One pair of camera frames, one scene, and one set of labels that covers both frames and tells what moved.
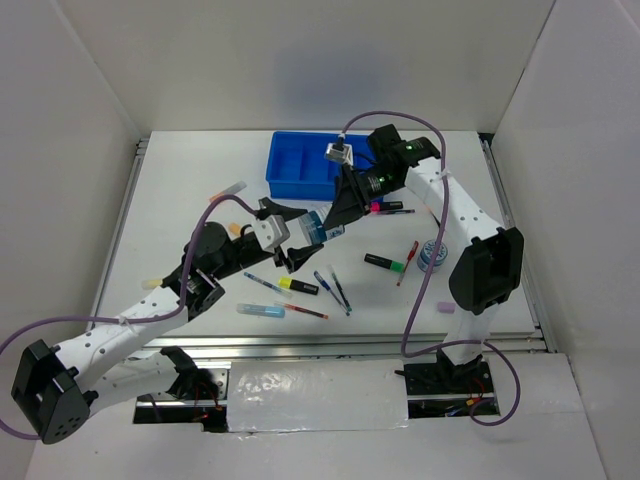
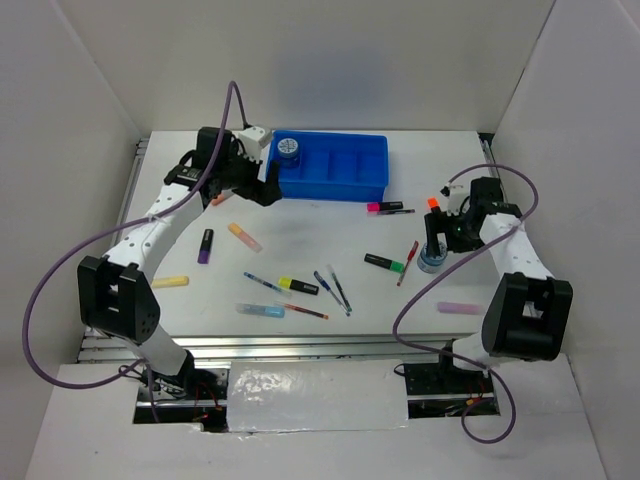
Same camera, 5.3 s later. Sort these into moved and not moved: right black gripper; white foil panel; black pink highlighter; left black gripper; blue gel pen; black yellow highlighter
Moved: left black gripper; right black gripper
Not moved: black pink highlighter; black yellow highlighter; white foil panel; blue gel pen
